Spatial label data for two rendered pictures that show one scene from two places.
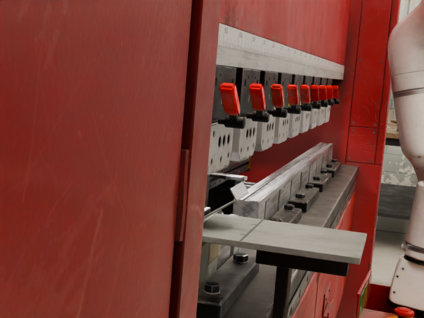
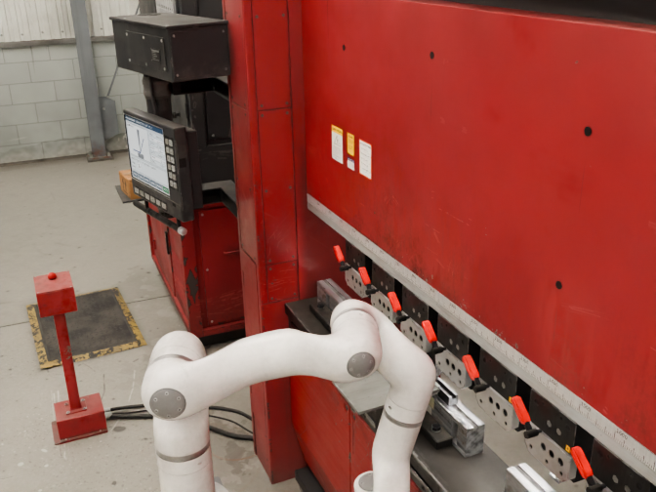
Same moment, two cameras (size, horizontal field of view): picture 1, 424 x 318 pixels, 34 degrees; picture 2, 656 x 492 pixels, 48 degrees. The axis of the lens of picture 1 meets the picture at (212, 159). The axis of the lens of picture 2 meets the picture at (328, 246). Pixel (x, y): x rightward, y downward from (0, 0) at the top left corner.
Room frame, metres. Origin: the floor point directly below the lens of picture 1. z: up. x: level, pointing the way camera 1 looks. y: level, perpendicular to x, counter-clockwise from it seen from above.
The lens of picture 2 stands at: (2.45, -1.37, 2.21)
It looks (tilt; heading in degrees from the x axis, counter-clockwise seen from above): 23 degrees down; 142
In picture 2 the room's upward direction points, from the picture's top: 1 degrees counter-clockwise
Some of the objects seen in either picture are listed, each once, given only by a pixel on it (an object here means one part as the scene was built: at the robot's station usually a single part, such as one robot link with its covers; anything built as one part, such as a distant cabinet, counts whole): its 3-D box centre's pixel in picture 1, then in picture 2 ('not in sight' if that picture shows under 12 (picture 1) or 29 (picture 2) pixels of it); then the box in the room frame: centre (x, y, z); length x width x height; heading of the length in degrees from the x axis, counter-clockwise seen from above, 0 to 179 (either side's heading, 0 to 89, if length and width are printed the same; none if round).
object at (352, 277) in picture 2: not in sight; (365, 266); (0.73, 0.13, 1.18); 0.15 x 0.09 x 0.17; 165
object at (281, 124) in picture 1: (268, 106); (563, 431); (1.70, -0.13, 1.18); 0.15 x 0.09 x 0.17; 165
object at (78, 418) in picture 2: not in sight; (65, 354); (-0.70, -0.50, 0.41); 0.25 x 0.20 x 0.83; 75
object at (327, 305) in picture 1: (329, 299); not in sight; (2.09, -0.39, 0.59); 0.15 x 0.02 x 0.07; 165
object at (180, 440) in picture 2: not in sight; (180, 389); (1.17, -0.79, 1.30); 0.19 x 0.12 x 0.24; 145
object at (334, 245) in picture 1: (280, 236); (385, 386); (1.11, -0.12, 1.00); 0.26 x 0.18 x 0.01; 75
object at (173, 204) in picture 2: not in sight; (165, 161); (-0.13, -0.16, 1.42); 0.45 x 0.12 x 0.36; 179
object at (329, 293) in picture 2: not in sight; (350, 316); (0.61, 0.16, 0.92); 0.50 x 0.06 x 0.10; 165
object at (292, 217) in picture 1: (282, 223); not in sight; (1.71, -0.19, 0.89); 0.30 x 0.05 x 0.03; 165
